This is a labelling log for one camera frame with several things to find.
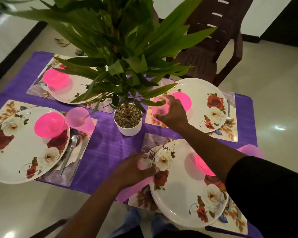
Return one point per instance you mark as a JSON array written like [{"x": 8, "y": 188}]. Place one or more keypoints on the person's left hand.
[{"x": 131, "y": 171}]

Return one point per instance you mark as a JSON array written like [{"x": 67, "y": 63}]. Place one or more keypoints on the person's right hand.
[{"x": 173, "y": 114}]

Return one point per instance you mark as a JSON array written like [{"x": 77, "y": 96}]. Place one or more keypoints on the light pink plastic cup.
[
  {"x": 250, "y": 151},
  {"x": 159, "y": 110},
  {"x": 79, "y": 120}
]

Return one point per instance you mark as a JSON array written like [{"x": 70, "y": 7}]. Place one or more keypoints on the steel fork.
[
  {"x": 151, "y": 154},
  {"x": 228, "y": 118}
]

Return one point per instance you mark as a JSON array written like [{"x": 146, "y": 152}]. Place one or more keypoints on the white rose print plate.
[
  {"x": 19, "y": 158},
  {"x": 203, "y": 111},
  {"x": 67, "y": 91},
  {"x": 178, "y": 195}
]

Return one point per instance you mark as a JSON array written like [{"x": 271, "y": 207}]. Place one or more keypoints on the floral print placemat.
[
  {"x": 7, "y": 106},
  {"x": 37, "y": 89},
  {"x": 154, "y": 141},
  {"x": 228, "y": 133}
]

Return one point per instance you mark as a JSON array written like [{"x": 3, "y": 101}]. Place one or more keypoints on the steel table knife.
[
  {"x": 239, "y": 213},
  {"x": 77, "y": 161}
]

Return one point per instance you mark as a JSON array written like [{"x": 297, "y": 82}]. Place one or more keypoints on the steel spoon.
[
  {"x": 74, "y": 141},
  {"x": 229, "y": 204}
]

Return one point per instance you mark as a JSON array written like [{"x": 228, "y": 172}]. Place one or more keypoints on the purple printed paper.
[{"x": 79, "y": 52}]

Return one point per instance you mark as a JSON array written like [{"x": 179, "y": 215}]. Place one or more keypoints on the tan paper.
[{"x": 62, "y": 42}]

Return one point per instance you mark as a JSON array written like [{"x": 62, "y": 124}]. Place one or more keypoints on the person's right forearm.
[{"x": 213, "y": 153}]

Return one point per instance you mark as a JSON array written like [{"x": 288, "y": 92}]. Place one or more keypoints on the person's light blue trousers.
[{"x": 131, "y": 220}]

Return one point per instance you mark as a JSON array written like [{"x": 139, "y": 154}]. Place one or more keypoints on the person's black shirt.
[{"x": 263, "y": 195}]

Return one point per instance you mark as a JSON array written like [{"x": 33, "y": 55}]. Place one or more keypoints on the purple tablecloth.
[{"x": 109, "y": 151}]

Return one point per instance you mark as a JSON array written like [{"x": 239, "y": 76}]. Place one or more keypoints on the green plant in white pot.
[{"x": 129, "y": 131}]

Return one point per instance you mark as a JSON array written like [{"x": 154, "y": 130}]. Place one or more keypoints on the brown plastic armchair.
[
  {"x": 47, "y": 228},
  {"x": 208, "y": 59}
]

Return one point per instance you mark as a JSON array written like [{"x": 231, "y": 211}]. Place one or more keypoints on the dark wooden door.
[{"x": 288, "y": 22}]

